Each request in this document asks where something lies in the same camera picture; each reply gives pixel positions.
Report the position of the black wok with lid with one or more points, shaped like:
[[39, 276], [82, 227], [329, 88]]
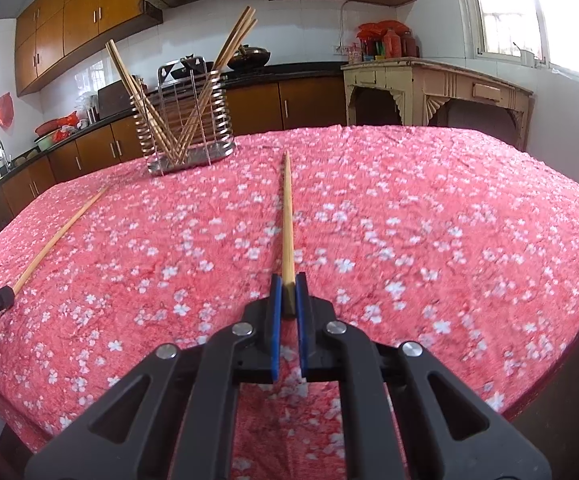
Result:
[[252, 57]]

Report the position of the sink faucet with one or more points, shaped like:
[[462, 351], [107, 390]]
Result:
[[5, 155]]

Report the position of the red basin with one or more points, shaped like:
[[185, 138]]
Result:
[[51, 127]]

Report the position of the bunch of wooden chopsticks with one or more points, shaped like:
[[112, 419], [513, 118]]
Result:
[[235, 35]]

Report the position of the red bag on wall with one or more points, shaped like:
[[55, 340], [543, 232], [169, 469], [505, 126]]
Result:
[[4, 110]]

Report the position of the small pink box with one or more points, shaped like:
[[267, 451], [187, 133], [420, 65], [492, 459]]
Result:
[[354, 54]]

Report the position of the dark brown bottle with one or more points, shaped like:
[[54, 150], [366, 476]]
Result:
[[409, 45]]

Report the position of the red sauce bottle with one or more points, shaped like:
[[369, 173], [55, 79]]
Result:
[[392, 44]]

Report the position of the black kitchen countertop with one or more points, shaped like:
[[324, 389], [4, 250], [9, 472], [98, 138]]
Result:
[[299, 67]]

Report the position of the cream wooden side table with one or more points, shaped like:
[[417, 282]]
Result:
[[444, 80]]

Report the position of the wooden base cabinets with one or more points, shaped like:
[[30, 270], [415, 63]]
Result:
[[254, 105]]

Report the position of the window with white frame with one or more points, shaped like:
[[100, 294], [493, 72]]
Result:
[[504, 0]]

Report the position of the pink floral tablecloth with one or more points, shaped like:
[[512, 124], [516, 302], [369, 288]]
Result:
[[419, 235]]

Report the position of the white cup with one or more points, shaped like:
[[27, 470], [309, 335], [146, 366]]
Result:
[[527, 58]]

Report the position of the black frying pan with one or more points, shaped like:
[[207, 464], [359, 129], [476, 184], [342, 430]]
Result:
[[189, 60]]

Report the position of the light wooden chopstick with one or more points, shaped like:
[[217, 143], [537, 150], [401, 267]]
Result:
[[287, 220], [60, 240]]

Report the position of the wooden wall cabinets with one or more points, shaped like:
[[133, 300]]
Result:
[[79, 20]]

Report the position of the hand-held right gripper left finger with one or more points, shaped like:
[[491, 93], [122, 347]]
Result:
[[275, 330]]

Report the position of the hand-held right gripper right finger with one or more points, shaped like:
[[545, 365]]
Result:
[[303, 330]]

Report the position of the white and green basin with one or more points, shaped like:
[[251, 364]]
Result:
[[49, 141]]

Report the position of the white plastic bag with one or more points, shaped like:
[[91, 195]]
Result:
[[86, 110]]

